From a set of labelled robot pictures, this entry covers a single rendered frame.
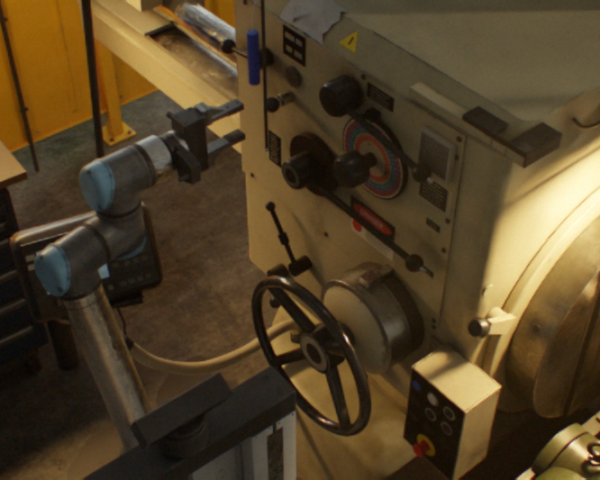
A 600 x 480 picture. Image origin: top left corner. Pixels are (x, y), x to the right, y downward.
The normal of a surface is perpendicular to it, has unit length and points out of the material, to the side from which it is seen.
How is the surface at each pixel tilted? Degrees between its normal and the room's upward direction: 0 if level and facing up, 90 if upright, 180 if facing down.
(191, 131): 90
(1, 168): 0
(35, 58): 90
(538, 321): 66
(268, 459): 90
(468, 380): 0
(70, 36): 90
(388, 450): 0
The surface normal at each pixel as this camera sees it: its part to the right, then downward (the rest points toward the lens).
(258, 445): 0.62, 0.53
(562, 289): -0.56, -0.18
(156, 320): 0.00, -0.73
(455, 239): -0.77, 0.43
